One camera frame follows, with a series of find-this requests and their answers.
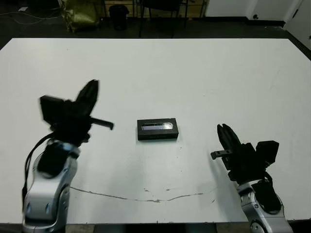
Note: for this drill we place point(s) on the yellowish plastic sack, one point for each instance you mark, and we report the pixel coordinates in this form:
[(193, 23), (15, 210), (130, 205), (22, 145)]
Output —
[(80, 15)]

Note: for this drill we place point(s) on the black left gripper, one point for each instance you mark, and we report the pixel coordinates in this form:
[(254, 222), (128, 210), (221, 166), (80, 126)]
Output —
[(73, 123)]

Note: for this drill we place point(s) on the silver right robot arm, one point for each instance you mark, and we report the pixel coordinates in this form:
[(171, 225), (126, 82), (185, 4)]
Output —
[(262, 208)]

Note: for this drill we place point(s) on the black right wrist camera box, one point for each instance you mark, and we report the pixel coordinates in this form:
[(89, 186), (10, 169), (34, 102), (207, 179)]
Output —
[(267, 150)]

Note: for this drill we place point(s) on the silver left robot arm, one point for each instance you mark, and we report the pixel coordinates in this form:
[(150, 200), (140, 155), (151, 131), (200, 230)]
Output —
[(48, 191)]

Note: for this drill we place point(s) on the black door stop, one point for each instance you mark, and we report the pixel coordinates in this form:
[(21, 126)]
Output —
[(255, 16)]

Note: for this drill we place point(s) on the black mesh office chair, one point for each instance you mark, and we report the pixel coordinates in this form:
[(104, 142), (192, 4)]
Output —
[(165, 4)]

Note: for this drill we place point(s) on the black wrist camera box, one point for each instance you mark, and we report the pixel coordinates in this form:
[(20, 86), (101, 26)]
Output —
[(267, 150), (52, 109)]

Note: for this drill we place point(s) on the black box lid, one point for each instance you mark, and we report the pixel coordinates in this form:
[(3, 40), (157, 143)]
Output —
[(156, 129)]

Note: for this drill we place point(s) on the white paper on floor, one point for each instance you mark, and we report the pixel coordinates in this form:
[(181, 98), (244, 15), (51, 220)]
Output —
[(23, 9)]

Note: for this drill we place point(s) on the black waste bin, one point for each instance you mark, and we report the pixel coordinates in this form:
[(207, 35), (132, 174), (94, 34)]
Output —
[(119, 15)]

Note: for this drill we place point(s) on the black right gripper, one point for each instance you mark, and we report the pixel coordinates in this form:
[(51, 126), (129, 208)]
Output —
[(243, 165)]

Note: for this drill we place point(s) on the white door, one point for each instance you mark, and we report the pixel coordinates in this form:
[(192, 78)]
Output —
[(303, 14)]

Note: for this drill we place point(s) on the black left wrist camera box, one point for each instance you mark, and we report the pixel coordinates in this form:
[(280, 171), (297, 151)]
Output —
[(52, 109)]

